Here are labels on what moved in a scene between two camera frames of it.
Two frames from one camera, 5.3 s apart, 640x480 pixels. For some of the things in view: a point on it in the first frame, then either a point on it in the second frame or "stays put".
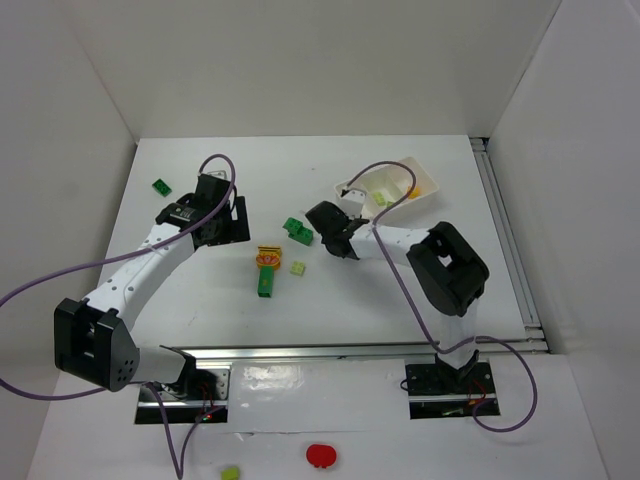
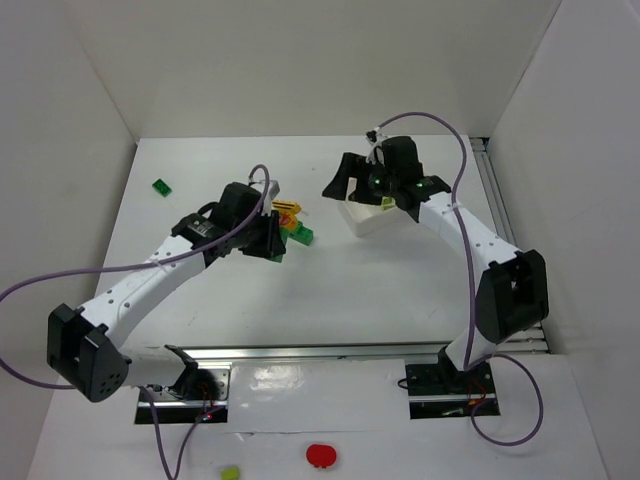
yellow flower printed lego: (268, 256) to (288, 211)
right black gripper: (320, 220) to (361, 181)
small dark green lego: (161, 187) stays put
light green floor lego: (231, 473) stays put
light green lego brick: (298, 268) to (388, 202)
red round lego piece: (320, 455) stays put
